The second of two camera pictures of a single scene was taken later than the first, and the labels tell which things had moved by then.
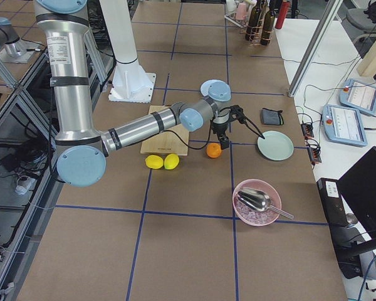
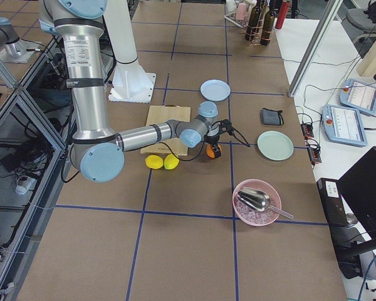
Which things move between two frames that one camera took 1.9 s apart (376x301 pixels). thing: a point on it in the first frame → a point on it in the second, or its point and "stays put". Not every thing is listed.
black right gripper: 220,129 → 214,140
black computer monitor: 365,189 stays put
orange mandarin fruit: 214,150 stays put
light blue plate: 216,89 stays put
